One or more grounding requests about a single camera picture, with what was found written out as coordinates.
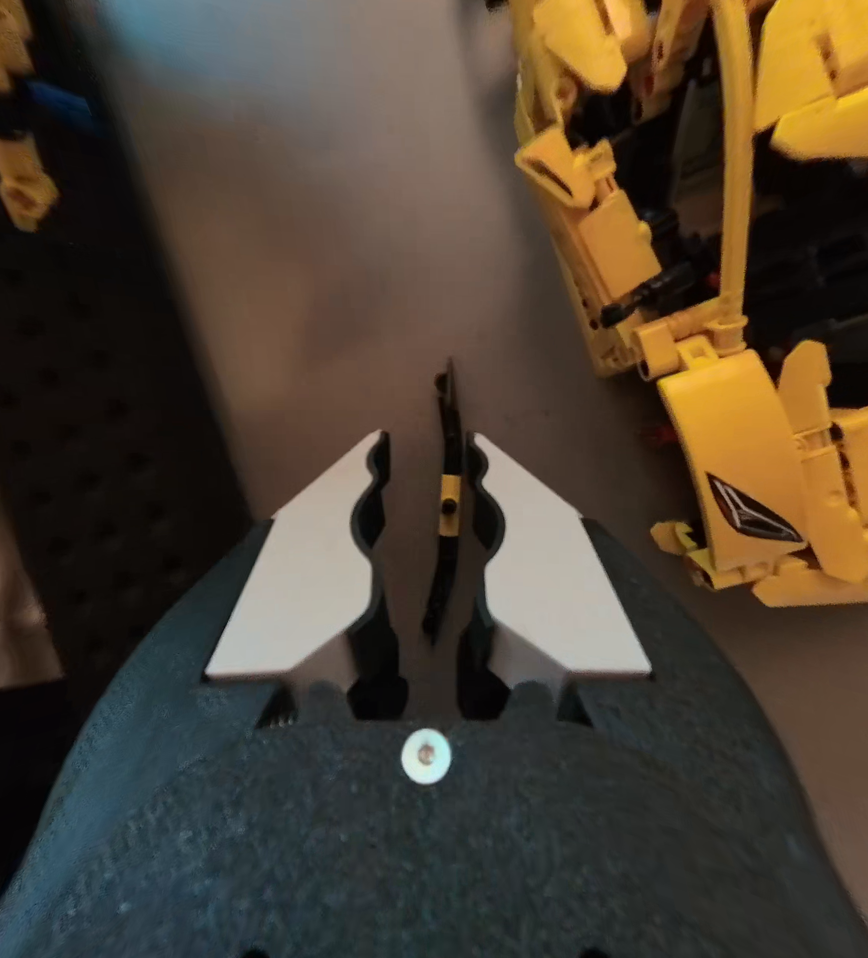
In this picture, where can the slim black yellow brick strip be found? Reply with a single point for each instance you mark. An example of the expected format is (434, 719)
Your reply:
(449, 490)

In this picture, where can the dark dotted cloth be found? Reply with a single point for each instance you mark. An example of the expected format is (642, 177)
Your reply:
(104, 374)

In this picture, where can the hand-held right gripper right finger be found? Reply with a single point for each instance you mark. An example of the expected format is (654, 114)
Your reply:
(561, 591)

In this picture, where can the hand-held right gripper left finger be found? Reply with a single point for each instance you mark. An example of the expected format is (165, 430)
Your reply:
(299, 591)

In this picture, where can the grey desk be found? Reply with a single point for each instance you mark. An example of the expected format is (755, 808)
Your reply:
(329, 262)

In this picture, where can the yellow black brick side assembly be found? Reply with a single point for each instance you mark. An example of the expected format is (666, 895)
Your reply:
(22, 179)

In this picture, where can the yellow toy brick car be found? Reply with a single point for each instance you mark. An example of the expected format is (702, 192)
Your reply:
(741, 449)

